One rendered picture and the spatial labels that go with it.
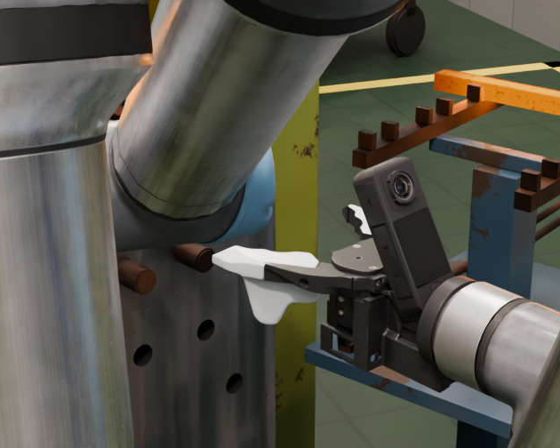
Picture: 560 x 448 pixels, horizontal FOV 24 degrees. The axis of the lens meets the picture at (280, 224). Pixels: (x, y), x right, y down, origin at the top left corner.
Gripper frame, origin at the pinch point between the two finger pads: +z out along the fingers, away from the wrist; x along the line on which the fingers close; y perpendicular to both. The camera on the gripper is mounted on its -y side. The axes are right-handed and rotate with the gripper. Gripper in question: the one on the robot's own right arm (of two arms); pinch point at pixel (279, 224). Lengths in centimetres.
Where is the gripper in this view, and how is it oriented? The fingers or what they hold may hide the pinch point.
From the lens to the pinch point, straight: 108.6
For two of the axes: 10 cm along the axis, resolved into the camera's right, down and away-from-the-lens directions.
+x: 7.4, -2.6, 6.2
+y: 0.0, 9.2, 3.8
